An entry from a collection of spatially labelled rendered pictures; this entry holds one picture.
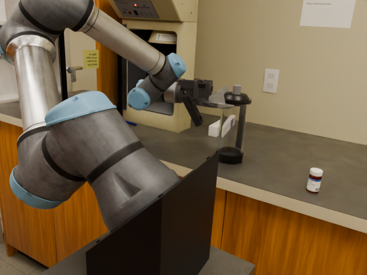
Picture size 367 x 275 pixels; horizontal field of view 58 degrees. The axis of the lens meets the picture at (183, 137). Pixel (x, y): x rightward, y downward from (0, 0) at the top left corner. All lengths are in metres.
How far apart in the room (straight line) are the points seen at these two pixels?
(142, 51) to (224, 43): 0.86
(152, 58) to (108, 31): 0.15
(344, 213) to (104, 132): 0.70
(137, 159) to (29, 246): 1.64
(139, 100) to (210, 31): 0.84
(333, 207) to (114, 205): 0.67
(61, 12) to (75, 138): 0.41
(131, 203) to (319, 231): 0.69
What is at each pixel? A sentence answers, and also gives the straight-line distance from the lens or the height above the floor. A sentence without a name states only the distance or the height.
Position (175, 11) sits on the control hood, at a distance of 1.36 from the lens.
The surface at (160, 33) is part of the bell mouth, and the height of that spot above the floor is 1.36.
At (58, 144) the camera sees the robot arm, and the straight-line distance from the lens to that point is 0.60.
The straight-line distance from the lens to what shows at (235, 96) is 1.12.
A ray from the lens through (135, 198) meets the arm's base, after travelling 0.53.
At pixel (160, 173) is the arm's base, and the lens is 0.55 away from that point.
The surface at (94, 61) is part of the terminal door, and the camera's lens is 1.49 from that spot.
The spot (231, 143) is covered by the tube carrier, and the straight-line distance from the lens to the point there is 1.16.
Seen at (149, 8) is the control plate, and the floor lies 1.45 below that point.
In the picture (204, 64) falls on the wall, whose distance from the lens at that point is 1.85.
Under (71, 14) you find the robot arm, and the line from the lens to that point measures 0.90.
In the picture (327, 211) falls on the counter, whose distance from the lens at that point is 1.02.
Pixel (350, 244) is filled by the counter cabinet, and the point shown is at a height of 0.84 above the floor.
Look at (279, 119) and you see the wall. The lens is 1.73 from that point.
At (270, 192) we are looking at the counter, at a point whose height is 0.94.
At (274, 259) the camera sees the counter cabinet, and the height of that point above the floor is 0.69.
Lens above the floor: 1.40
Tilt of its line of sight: 19 degrees down
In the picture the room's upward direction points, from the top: 3 degrees clockwise
